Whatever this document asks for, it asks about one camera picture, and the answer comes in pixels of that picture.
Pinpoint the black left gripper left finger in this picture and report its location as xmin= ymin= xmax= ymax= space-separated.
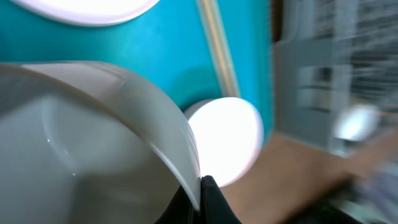
xmin=155 ymin=186 xmax=195 ymax=224

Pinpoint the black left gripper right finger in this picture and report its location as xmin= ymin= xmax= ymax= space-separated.
xmin=200 ymin=175 xmax=241 ymax=224

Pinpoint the pink bowl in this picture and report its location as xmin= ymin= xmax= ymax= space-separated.
xmin=184 ymin=97 xmax=264 ymax=187

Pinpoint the grey-green bowl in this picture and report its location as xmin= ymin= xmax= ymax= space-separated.
xmin=1 ymin=62 xmax=201 ymax=223

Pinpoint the pale green cup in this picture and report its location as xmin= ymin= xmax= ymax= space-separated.
xmin=333 ymin=103 xmax=381 ymax=142

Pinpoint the teal plastic tray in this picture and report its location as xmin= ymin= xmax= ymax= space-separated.
xmin=1 ymin=0 xmax=274 ymax=139

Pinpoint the grey dish rack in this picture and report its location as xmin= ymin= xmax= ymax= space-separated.
xmin=274 ymin=0 xmax=397 ymax=157

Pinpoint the pink round plate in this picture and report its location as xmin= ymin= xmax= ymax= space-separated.
xmin=12 ymin=0 xmax=159 ymax=27

